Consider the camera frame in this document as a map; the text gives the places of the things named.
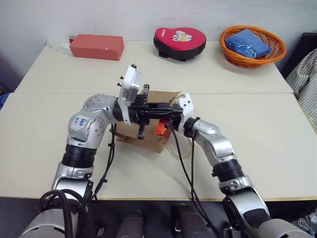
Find red heart-shaped punch pad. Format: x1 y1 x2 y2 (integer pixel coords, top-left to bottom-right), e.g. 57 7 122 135
153 26 207 61

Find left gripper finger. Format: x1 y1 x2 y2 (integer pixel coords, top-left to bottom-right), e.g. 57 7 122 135
148 102 184 112
148 110 183 118

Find brown paper bag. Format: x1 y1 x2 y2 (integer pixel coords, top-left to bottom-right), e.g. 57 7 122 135
114 90 193 159

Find white cables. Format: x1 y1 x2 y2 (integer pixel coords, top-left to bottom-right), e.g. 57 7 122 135
296 213 317 235

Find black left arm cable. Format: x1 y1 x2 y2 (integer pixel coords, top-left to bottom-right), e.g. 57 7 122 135
39 123 117 238

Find dark rounded shape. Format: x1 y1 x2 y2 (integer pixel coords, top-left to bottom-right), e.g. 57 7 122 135
115 209 147 238
170 203 214 238

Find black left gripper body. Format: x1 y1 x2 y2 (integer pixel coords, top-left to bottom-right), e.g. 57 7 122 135
128 84 152 139

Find striped fabric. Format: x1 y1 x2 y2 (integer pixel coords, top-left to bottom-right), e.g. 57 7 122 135
284 48 317 124

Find red rectangular block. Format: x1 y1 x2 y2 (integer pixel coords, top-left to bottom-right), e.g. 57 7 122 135
69 34 125 61

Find orange plush toy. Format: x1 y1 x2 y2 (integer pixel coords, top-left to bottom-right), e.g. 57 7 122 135
155 122 166 136

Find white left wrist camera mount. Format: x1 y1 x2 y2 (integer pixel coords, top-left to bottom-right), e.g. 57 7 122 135
116 63 144 125

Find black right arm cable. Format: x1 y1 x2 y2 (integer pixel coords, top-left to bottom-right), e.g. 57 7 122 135
165 117 220 238

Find black chair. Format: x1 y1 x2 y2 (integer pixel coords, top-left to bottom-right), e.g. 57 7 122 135
281 32 317 78

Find blue object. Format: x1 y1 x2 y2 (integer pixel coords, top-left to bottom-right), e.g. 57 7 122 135
0 92 13 111

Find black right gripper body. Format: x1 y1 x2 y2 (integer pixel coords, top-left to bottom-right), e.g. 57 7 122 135
165 115 181 131

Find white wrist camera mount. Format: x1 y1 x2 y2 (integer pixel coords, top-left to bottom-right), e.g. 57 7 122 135
176 93 194 132
116 63 144 125

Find blue bagged cloth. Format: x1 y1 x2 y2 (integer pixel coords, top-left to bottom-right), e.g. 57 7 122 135
224 29 271 60

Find orange wicker basket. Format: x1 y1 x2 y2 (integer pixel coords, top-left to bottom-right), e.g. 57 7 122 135
219 25 287 68

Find small red white object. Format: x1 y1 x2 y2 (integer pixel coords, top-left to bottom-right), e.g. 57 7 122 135
59 35 76 49

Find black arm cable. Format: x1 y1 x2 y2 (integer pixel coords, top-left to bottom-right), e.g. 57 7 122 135
165 117 220 238
39 123 117 238

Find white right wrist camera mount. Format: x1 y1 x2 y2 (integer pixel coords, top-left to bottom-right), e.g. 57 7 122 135
176 93 194 132

